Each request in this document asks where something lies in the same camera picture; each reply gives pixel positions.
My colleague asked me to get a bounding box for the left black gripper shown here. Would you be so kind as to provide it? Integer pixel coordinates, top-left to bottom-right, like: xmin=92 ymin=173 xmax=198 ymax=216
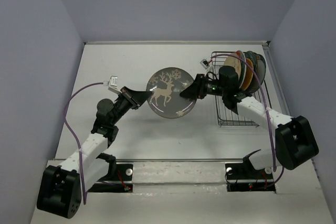
xmin=110 ymin=87 xmax=151 ymax=125

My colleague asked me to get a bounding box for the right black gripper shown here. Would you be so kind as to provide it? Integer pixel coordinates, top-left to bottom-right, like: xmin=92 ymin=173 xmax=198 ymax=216
xmin=180 ymin=73 xmax=227 ymax=99

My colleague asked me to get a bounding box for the grey deer plate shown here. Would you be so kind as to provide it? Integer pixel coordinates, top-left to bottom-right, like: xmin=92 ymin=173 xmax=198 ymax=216
xmin=146 ymin=67 xmax=196 ymax=119

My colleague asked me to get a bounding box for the beige bird branch plate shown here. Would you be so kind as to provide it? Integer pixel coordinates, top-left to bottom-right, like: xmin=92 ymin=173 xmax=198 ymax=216
xmin=224 ymin=53 xmax=242 ymax=77

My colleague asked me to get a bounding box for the orange woven basket plate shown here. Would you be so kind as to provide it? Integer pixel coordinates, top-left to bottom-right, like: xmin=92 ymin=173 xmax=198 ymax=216
xmin=241 ymin=58 xmax=254 ymax=90

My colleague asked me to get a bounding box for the red and teal floral plate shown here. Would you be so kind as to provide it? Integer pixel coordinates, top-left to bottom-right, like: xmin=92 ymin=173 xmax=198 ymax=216
xmin=236 ymin=50 xmax=247 ymax=87

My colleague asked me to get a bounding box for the dark teal blossom plate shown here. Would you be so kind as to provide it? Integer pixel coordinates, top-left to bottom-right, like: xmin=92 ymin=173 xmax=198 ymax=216
xmin=245 ymin=51 xmax=259 ymax=93

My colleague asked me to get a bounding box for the white plate teal lettered rim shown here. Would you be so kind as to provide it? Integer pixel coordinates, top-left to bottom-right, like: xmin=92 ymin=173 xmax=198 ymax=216
xmin=256 ymin=54 xmax=267 ymax=88

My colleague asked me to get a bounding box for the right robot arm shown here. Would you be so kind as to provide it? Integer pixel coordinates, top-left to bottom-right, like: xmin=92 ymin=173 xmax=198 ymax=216
xmin=180 ymin=67 xmax=319 ymax=178

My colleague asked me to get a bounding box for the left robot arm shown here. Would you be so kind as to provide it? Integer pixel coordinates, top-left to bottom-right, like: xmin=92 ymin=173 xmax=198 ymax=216
xmin=36 ymin=87 xmax=152 ymax=219

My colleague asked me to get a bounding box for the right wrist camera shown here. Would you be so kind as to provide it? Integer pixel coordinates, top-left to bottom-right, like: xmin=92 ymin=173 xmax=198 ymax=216
xmin=200 ymin=58 xmax=212 ymax=69

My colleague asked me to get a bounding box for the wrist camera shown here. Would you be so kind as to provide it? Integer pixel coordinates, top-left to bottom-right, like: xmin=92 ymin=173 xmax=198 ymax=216
xmin=108 ymin=76 xmax=120 ymax=95
xmin=200 ymin=58 xmax=212 ymax=69

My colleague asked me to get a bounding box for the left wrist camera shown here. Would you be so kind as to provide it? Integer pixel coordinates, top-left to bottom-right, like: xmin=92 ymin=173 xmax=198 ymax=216
xmin=108 ymin=76 xmax=120 ymax=95

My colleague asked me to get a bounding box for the black wire dish rack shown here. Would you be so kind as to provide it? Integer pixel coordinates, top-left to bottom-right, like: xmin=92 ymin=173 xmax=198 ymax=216
xmin=211 ymin=51 xmax=272 ymax=127

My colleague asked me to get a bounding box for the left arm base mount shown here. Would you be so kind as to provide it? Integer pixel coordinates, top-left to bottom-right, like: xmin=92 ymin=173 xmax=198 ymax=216
xmin=89 ymin=163 xmax=133 ymax=193

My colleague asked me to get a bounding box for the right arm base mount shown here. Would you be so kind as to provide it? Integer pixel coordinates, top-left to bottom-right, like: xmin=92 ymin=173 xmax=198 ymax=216
xmin=225 ymin=163 xmax=276 ymax=193

